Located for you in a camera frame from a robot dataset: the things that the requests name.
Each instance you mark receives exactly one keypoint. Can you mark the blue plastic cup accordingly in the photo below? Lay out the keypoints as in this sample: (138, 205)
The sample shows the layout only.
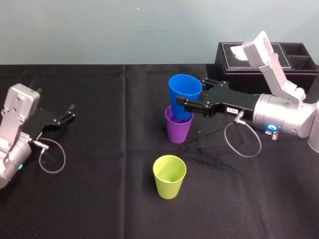
(179, 104)

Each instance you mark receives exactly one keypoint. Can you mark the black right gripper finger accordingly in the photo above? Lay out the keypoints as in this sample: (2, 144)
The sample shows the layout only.
(194, 106)
(208, 83)

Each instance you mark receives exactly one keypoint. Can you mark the green plastic cup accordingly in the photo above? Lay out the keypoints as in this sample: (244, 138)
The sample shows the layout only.
(168, 186)

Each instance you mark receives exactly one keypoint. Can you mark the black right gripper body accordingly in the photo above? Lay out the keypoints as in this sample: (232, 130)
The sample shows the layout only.
(231, 102)

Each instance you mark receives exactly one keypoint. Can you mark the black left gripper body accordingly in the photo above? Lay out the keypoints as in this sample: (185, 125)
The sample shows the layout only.
(43, 119)

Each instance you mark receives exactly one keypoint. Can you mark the white tissue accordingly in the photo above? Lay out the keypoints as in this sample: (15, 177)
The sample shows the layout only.
(236, 52)

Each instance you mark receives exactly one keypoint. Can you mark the purple plastic cup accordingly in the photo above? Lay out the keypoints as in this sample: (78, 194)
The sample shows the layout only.
(177, 133)

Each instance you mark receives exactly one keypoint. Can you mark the black table cloth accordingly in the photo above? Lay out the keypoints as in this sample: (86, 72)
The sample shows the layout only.
(99, 204)

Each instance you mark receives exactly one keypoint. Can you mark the black leather organizer box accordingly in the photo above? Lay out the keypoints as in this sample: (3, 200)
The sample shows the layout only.
(225, 69)

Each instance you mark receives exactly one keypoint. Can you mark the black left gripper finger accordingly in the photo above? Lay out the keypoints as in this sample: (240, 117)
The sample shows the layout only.
(67, 112)
(66, 120)

